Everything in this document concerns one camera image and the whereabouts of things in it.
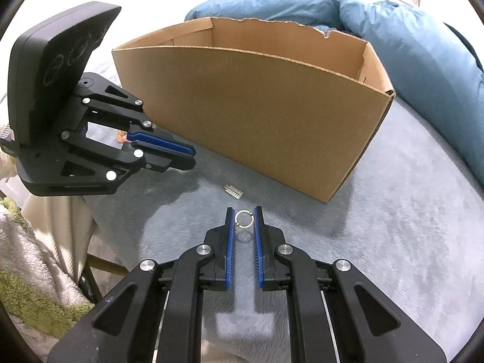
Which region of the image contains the dark metal frame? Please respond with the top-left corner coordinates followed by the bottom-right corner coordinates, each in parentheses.
top-left (77, 253), bottom-right (127, 305)

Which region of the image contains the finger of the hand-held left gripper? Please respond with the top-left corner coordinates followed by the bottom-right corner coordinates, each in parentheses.
top-left (15, 132), bottom-right (196, 197)
top-left (73, 72), bottom-right (191, 152)

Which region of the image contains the beige cloth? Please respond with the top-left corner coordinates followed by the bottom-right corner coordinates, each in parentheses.
top-left (37, 193), bottom-right (96, 273)

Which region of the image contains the grey plush blanket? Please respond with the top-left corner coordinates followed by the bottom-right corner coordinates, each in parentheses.
top-left (87, 94), bottom-right (484, 363)

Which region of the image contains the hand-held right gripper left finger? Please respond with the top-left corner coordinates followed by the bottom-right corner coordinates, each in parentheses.
top-left (47, 207), bottom-right (237, 363)

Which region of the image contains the blue duvet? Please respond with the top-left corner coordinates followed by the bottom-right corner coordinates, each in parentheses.
top-left (184, 0), bottom-right (484, 183)

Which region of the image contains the brown cardboard box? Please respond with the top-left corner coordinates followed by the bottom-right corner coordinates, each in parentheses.
top-left (111, 17), bottom-right (396, 203)

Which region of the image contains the thin metal ring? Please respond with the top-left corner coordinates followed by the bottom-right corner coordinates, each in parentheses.
top-left (235, 211), bottom-right (253, 231)

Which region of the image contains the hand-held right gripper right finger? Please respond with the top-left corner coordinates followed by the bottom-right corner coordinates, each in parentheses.
top-left (253, 206), bottom-right (447, 363)

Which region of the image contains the green white fluffy blanket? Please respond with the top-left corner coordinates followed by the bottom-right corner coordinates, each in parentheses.
top-left (0, 196), bottom-right (95, 339)

